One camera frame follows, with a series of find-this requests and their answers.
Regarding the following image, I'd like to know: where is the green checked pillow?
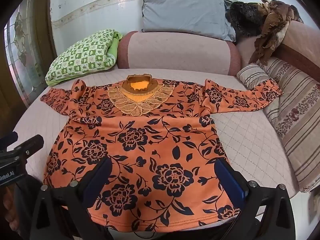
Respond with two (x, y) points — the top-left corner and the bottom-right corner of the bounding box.
(45, 29), (123, 87)

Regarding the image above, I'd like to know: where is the pink padded headboard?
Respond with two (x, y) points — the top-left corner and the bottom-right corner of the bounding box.
(236, 20), (320, 85)

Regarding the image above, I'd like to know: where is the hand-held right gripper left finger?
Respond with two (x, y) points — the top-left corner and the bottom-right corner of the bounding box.
(29, 156), (113, 240)

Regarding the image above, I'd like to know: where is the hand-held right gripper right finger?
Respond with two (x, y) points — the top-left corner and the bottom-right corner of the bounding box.
(215, 157), (297, 240)

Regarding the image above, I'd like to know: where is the orange floral blouse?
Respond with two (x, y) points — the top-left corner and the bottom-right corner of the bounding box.
(40, 74), (283, 233)

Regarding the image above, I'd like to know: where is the pink bolster cushion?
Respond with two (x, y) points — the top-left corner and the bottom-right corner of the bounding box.
(117, 31), (242, 77)

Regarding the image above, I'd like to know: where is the patterned glass door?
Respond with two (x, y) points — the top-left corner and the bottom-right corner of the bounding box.
(5, 0), (58, 105)

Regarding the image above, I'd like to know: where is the brown ruffled cloth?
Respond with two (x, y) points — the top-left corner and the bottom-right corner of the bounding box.
(249, 0), (304, 67)

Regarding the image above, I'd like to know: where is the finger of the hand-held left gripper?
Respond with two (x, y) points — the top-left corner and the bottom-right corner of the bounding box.
(0, 131), (19, 150)
(15, 134), (44, 158)

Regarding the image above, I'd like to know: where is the dark furry garment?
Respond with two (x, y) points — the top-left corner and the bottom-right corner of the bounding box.
(226, 1), (269, 38)

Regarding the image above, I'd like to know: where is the striped floral blanket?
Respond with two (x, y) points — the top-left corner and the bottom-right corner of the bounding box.
(236, 56), (320, 193)

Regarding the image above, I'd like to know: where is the grey pillow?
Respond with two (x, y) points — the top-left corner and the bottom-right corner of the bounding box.
(140, 0), (237, 42)

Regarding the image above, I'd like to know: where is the pink quilted bed cover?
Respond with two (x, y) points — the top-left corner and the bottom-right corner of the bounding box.
(10, 66), (300, 230)

